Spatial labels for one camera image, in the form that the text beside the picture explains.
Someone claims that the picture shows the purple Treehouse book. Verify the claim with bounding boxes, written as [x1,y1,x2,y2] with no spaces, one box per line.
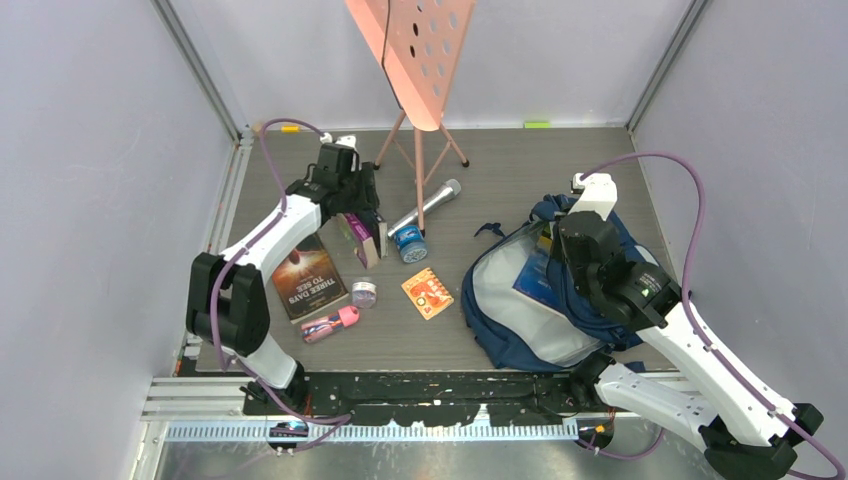
[336,213,380,269]

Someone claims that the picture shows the Animal Farm book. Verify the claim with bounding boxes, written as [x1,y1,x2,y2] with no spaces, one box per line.
[512,223,564,313]

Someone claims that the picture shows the navy blue student backpack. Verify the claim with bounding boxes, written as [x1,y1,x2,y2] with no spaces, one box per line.
[460,194,642,372]

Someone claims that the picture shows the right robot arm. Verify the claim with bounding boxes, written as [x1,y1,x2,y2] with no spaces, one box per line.
[460,172,823,479]

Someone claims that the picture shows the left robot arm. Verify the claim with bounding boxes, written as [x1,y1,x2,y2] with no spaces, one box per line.
[186,135,374,414]

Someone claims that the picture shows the silver microphone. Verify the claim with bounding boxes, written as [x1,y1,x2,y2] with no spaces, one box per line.
[387,179,462,238]

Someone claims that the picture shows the Three Days to See book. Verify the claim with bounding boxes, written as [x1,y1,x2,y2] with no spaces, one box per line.
[272,234,349,323]

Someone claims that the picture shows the small purple glitter jar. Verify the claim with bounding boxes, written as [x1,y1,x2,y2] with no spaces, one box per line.
[350,277,377,309]

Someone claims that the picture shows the pink music stand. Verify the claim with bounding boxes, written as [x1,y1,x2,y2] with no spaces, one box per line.
[345,0,476,232]

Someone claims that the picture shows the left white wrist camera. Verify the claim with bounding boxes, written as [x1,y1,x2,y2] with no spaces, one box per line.
[320,132,357,149]

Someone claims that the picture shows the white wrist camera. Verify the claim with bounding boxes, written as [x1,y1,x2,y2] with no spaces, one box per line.
[569,173,618,221]
[320,132,357,149]

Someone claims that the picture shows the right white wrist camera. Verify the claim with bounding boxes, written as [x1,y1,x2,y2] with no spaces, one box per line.
[569,173,618,221]

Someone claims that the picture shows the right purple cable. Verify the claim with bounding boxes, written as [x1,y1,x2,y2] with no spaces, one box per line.
[579,152,848,480]

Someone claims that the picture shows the purple cable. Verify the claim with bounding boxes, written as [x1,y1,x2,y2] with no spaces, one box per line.
[209,117,359,453]
[579,152,848,480]

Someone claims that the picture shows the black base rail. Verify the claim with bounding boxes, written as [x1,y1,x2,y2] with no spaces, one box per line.
[241,369,624,429]

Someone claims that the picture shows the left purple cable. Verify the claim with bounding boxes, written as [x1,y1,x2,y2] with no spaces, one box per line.
[209,117,359,453]

